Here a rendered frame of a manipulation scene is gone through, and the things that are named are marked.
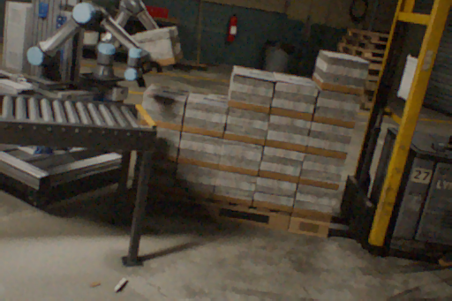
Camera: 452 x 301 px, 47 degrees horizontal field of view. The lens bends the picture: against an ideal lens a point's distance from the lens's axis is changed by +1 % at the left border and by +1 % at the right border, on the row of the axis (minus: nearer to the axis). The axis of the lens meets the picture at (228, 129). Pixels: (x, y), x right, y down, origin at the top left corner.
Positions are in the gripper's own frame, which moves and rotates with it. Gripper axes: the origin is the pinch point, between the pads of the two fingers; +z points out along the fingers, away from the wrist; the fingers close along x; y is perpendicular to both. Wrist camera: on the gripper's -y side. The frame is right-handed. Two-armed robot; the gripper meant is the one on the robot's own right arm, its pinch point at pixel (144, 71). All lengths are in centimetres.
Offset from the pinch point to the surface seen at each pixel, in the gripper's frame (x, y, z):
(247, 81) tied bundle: -66, -20, 5
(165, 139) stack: -3.7, -48.8, 1.5
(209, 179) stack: -28, -84, 4
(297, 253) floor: -81, -135, -24
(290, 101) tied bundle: -92, -38, 6
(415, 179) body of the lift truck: -165, -103, -3
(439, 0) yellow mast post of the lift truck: -189, 10, -8
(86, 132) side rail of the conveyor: 13, -17, -90
